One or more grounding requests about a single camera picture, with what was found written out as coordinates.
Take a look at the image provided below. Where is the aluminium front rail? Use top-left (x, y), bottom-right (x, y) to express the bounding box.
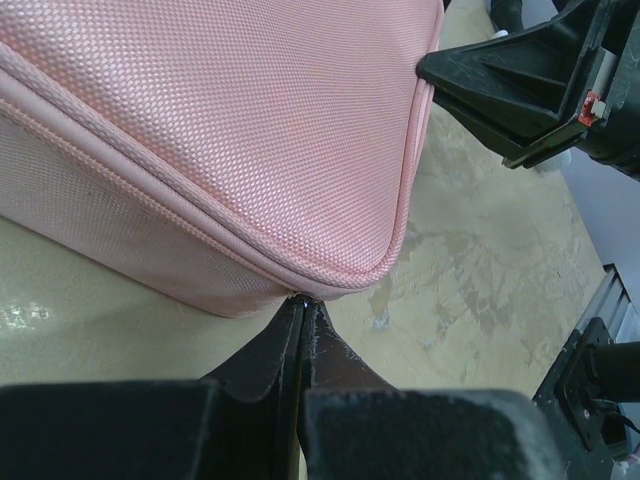
top-left (576, 264), bottom-right (639, 343)

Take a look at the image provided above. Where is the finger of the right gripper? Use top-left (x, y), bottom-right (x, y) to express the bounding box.
top-left (434, 94), bottom-right (585, 169)
top-left (416, 1), bottom-right (600, 130)

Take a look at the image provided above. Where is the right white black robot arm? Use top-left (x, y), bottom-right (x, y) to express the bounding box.
top-left (416, 1), bottom-right (639, 453)

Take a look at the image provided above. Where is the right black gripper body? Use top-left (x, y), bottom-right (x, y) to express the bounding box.
top-left (551, 1), bottom-right (639, 180)

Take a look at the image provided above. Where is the pink medicine kit case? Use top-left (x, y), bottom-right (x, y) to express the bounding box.
top-left (1, 1), bottom-right (444, 317)

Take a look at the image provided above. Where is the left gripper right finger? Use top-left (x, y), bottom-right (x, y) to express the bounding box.
top-left (301, 303), bottom-right (394, 390)

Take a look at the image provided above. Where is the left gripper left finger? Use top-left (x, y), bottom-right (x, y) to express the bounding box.
top-left (204, 298), bottom-right (303, 403)

